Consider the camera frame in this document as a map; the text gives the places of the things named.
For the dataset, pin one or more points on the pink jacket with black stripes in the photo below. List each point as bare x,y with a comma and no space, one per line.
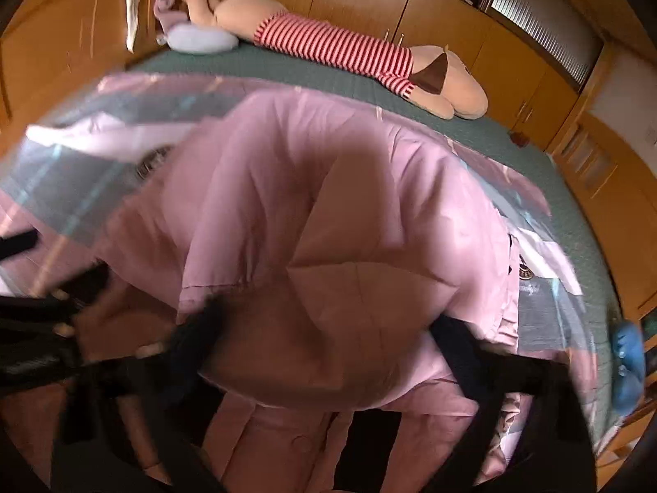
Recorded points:
318,205

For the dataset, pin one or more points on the wooden wall cabinets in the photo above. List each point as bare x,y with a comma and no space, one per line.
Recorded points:
462,31

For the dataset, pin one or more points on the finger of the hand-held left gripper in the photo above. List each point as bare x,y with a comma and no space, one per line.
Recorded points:
18,246
82,285

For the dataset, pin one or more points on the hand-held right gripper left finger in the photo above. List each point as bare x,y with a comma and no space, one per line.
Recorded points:
203,334

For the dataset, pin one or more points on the lavender neck pillow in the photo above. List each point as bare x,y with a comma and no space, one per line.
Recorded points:
200,40

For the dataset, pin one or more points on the purple plush toy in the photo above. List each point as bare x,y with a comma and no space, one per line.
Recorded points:
167,10

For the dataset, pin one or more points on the small brown wooden box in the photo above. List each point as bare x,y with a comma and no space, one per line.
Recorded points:
521,139

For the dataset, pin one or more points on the frosted glass window panel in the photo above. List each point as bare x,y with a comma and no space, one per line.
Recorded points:
544,15

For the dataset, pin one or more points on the white hanging towel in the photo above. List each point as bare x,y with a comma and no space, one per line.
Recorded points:
136,5

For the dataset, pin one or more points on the pink grey plaid bed sheet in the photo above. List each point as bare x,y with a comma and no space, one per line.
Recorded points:
77,179

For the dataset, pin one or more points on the green patterned bed mat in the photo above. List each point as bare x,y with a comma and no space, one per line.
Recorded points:
308,74

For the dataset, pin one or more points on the plush dog in striped shirt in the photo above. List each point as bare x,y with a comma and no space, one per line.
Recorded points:
333,46

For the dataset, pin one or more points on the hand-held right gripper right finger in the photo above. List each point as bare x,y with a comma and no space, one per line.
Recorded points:
459,349

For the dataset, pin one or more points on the blue plush neck pillow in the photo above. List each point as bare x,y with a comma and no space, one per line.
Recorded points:
629,359

